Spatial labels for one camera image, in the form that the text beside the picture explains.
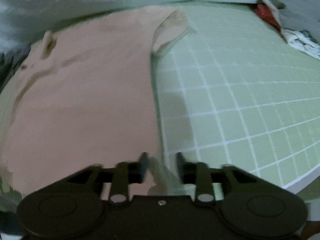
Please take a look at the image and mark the beige shirt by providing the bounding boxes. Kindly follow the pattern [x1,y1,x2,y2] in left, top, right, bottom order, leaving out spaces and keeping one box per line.
[1,6,188,195]

